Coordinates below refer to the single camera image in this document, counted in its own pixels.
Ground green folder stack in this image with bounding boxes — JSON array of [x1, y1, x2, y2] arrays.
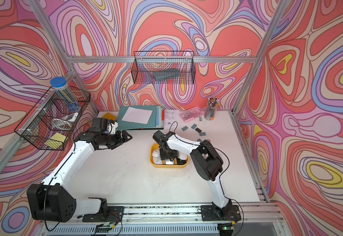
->
[[117, 105, 164, 130]]

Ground white mouse with logo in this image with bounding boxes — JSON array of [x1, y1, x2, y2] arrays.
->
[[165, 159, 174, 165]]

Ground white tape dispenser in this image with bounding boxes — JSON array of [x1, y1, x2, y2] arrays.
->
[[51, 112, 79, 131]]

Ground white paper sheet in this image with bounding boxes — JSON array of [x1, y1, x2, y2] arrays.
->
[[121, 107, 153, 124]]

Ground black wire basket back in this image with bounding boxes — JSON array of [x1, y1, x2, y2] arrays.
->
[[131, 50, 196, 85]]

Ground black wire basket left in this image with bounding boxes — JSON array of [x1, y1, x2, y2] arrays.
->
[[15, 87, 91, 150]]

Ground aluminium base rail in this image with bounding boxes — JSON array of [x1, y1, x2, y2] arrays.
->
[[32, 202, 292, 236]]

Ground printed instruction sheet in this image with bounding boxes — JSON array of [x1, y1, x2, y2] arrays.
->
[[164, 110, 179, 129]]

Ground black wire basket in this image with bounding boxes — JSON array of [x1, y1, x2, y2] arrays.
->
[[15, 87, 91, 150], [131, 50, 196, 85]]

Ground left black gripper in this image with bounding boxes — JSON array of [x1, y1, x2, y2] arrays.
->
[[100, 129, 132, 149]]

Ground blue lid pencil jar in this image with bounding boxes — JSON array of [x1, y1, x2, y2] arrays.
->
[[50, 77, 81, 113]]

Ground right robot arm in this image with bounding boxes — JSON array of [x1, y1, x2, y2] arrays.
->
[[153, 131, 233, 220]]

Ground pink plastic clip box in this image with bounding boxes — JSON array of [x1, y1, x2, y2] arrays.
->
[[179, 107, 204, 123]]

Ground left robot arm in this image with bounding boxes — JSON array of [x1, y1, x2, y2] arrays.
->
[[27, 118, 132, 222]]

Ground white round mouse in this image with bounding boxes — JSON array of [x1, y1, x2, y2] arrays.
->
[[153, 158, 163, 165]]

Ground mesh pen cup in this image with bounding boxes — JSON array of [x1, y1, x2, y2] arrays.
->
[[204, 97, 220, 121]]

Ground yellow sticky notes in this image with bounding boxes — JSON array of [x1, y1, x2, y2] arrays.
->
[[45, 132, 66, 149]]

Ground yellow storage box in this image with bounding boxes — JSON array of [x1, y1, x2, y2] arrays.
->
[[149, 143, 190, 169]]

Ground small white mouse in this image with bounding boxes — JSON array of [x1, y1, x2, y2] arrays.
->
[[152, 149, 161, 158]]

